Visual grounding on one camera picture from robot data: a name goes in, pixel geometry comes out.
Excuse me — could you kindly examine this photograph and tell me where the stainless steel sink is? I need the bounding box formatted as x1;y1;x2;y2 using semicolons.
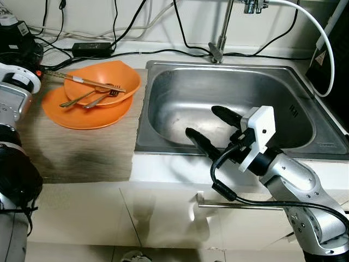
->
134;60;349;160

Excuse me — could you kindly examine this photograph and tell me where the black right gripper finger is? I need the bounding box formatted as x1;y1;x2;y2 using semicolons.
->
211;105;244;130
185;127;225;160

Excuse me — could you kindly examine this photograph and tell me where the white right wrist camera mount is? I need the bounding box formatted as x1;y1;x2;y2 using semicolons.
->
237;105;275;172

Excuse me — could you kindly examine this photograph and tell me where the orange plastic plate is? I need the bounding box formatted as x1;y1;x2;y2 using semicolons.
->
41;85;133;130

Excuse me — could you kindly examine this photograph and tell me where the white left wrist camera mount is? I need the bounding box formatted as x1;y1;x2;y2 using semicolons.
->
0;62;42;94

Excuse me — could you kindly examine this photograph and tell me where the black appliance with warning sticker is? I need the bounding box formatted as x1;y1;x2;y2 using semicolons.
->
305;0;349;132

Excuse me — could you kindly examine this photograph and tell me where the wood grain counter mat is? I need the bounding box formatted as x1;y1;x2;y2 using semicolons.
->
16;68;148;183

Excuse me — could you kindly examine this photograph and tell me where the black power adapter brick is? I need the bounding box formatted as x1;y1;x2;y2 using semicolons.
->
72;42;114;58

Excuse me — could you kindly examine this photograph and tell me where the orange plastic bowl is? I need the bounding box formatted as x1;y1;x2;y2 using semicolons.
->
63;60;141;108

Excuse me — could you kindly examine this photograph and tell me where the silver drawer handle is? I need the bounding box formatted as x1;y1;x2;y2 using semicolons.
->
195;192;298;211

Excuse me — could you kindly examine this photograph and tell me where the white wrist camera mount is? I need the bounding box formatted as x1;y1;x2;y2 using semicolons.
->
237;105;275;172
0;62;42;94

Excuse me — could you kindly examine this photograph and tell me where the black charger with white labels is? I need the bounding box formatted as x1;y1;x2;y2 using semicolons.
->
0;14;41;55

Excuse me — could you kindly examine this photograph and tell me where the dark robot left foot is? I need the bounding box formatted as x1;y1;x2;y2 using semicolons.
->
120;250;154;262

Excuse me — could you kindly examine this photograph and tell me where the metal faucet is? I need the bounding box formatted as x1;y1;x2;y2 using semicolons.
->
208;0;273;63

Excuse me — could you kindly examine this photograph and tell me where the black wall cable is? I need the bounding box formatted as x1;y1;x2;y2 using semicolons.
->
222;0;302;58
172;0;213;56

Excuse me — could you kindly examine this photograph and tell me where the gold metal fork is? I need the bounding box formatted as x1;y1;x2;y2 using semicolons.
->
82;89;121;110

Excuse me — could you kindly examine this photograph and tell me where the white faucet hose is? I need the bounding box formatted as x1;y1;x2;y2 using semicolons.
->
269;0;336;99

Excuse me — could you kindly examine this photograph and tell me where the patterned brown chopstick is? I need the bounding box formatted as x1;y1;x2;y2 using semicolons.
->
45;70;127;93
45;69;127;92

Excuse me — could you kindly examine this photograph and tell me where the white kitchen cabinet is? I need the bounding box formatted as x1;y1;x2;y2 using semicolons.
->
27;183;349;257

